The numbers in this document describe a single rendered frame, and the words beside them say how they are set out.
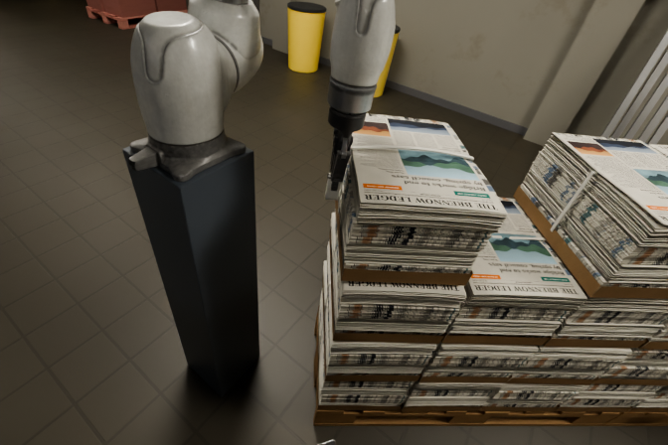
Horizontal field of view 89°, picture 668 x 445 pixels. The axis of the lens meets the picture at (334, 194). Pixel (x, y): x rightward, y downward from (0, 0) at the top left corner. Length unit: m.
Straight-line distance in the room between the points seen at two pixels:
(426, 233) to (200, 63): 0.53
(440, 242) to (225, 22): 0.64
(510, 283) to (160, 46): 0.88
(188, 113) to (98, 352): 1.25
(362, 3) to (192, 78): 0.32
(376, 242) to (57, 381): 1.39
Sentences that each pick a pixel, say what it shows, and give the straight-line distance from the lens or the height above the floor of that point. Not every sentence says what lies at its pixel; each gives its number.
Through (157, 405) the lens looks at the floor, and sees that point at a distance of 1.59.
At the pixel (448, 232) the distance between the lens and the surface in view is 0.70.
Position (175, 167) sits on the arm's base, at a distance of 0.76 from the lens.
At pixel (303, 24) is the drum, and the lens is 4.23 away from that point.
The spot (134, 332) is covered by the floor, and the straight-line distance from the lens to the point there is 1.76.
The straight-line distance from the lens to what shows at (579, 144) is 1.10.
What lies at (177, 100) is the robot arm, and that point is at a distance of 0.70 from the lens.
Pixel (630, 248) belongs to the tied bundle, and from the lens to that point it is 0.94.
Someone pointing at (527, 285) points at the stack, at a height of 0.83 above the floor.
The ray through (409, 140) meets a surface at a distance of 0.84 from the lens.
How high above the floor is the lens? 1.44
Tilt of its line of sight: 38 degrees down
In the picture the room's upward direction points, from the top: 9 degrees clockwise
